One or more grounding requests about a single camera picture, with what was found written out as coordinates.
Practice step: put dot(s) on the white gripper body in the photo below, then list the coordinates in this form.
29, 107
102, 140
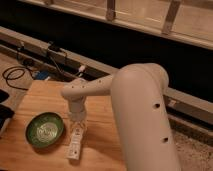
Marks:
77, 116

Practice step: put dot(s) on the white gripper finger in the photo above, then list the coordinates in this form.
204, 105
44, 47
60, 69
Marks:
72, 126
84, 127

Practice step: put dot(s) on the white plastic bottle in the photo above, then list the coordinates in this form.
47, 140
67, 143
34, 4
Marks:
76, 138

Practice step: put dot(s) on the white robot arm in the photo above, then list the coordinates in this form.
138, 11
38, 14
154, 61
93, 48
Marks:
136, 92

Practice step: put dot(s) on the green ceramic bowl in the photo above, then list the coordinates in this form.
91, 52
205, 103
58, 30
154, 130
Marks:
44, 130

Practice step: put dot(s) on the blue object on floor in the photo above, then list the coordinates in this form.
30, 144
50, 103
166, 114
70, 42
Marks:
41, 75

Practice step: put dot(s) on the black object at left edge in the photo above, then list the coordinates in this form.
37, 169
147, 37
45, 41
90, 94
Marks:
6, 113

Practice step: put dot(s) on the black power adapter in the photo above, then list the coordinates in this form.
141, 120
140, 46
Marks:
53, 47

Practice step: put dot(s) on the wooden window frame rail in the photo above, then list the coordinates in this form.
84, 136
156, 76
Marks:
187, 21

